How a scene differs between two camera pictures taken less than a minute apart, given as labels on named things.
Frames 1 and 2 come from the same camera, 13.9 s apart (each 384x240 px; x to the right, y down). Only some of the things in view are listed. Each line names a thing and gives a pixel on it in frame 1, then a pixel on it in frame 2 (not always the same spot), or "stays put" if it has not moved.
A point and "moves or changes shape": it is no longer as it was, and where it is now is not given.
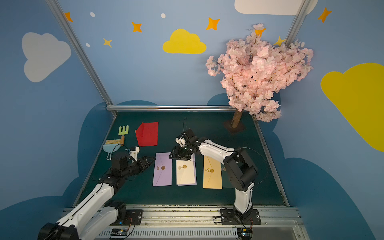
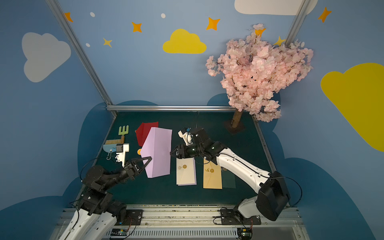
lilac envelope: x=162 y=176 moves or changes shape
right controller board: x=245 y=233 stays put
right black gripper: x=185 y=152 stays put
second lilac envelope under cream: x=193 y=158 stays put
